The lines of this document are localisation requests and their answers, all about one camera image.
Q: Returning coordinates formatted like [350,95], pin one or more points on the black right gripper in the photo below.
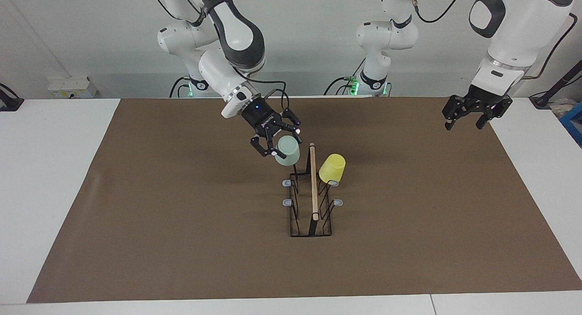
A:
[263,118]

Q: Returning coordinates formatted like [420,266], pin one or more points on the white power strip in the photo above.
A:
[72,85]

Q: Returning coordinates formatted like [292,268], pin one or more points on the clear plastic bag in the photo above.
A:
[564,108]

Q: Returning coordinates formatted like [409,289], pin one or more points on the brown table mat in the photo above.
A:
[182,242]

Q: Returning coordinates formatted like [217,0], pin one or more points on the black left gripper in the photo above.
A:
[484,99]

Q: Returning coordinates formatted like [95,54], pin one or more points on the black stand pole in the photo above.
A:
[557,85]

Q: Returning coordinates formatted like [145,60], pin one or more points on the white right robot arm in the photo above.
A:
[218,74]

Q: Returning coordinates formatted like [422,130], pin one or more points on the black table clamp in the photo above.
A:
[10,102]

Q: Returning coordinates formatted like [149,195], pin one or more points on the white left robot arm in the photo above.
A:
[518,28]

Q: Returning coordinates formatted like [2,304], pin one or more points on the yellow plastic cup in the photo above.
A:
[332,169]

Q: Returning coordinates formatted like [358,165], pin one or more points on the pale green plastic cup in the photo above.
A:
[288,152]

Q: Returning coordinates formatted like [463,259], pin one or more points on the blue box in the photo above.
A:
[574,122]

